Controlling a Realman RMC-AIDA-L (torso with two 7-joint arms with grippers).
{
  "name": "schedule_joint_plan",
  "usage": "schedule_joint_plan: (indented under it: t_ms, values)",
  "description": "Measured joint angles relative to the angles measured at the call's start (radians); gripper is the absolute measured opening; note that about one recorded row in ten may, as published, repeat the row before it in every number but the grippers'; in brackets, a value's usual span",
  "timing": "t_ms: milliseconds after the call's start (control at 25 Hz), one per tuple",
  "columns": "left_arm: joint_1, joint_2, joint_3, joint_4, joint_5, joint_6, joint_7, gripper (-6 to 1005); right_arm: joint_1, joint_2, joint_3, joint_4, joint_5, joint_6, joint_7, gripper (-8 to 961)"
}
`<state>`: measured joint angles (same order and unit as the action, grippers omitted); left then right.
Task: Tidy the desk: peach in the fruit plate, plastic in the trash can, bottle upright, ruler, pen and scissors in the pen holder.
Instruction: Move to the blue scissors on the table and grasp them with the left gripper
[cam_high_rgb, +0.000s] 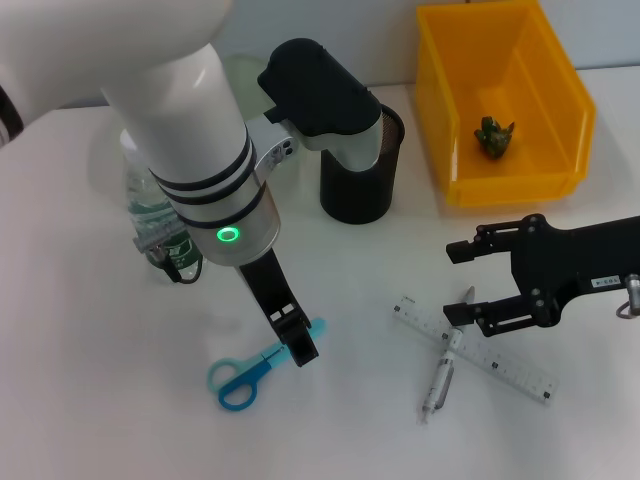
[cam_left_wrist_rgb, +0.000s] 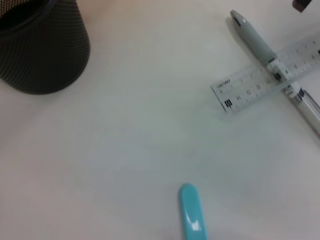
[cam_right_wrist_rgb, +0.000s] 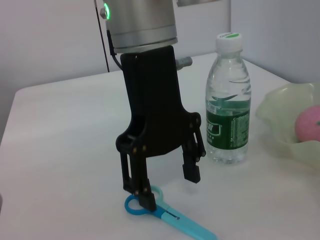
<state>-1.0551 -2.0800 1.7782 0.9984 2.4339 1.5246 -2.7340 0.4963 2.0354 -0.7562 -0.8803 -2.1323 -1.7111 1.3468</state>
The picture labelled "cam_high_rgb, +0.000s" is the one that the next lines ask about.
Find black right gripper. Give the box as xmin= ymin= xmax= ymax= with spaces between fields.
xmin=442 ymin=213 xmax=640 ymax=339

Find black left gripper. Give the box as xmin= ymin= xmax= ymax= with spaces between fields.
xmin=237 ymin=248 xmax=321 ymax=369

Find blue scissors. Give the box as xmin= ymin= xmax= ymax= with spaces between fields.
xmin=207 ymin=317 xmax=328 ymax=412

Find small green toy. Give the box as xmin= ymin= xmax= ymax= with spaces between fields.
xmin=473 ymin=115 xmax=516 ymax=161

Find clear green-label water bottle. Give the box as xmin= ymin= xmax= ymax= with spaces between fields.
xmin=121 ymin=127 xmax=206 ymax=282

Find clear plastic ruler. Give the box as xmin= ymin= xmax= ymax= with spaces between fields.
xmin=391 ymin=294 xmax=560 ymax=407

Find silver pen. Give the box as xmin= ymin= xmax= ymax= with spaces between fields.
xmin=417 ymin=285 xmax=476 ymax=426

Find black mesh pen holder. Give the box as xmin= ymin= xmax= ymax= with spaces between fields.
xmin=318 ymin=102 xmax=406 ymax=225

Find green glass fruit plate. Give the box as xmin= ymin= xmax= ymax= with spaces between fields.
xmin=115 ymin=52 xmax=308 ymax=201

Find yellow plastic bin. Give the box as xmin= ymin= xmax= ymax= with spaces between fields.
xmin=414 ymin=0 xmax=598 ymax=207

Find right gripper silver plug cable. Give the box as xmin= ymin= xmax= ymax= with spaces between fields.
xmin=615 ymin=273 xmax=640 ymax=319

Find left arm black plug cable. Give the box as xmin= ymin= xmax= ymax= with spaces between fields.
xmin=131 ymin=219 xmax=205 ymax=285

